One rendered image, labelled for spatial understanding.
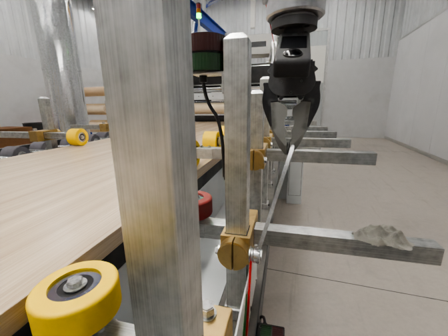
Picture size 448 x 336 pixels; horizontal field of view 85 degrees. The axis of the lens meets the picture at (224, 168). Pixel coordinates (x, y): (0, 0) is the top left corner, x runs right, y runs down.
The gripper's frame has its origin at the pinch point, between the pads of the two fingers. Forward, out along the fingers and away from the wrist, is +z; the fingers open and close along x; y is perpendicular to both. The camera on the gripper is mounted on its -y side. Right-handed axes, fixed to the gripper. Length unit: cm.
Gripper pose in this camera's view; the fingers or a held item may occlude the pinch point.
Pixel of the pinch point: (288, 147)
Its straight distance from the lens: 43.6
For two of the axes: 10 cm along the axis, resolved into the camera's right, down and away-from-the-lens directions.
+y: 2.4, -2.4, 9.4
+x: -9.7, -0.4, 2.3
